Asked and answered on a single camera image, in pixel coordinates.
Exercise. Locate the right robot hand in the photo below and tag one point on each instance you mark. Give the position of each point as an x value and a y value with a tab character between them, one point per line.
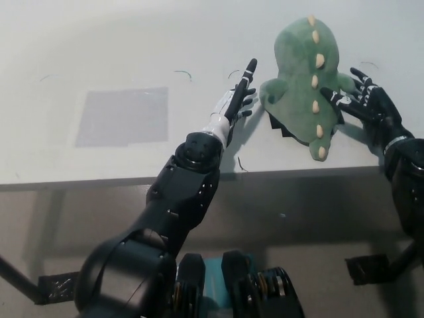
377	106

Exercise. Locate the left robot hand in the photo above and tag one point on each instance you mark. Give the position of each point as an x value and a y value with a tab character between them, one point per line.
232	102

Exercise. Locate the green plush dinosaur toy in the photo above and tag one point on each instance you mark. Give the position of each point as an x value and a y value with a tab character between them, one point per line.
298	83

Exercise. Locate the black tape cross patch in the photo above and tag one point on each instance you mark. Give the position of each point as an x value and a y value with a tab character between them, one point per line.
278	127

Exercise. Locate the grey tape square patch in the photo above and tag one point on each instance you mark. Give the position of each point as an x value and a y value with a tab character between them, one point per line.
122	116

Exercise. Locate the black floor tape patch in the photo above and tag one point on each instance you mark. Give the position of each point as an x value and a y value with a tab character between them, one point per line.
59	286
366	268

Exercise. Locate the black and teal robot torso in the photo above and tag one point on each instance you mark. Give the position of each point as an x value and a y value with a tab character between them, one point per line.
238	285

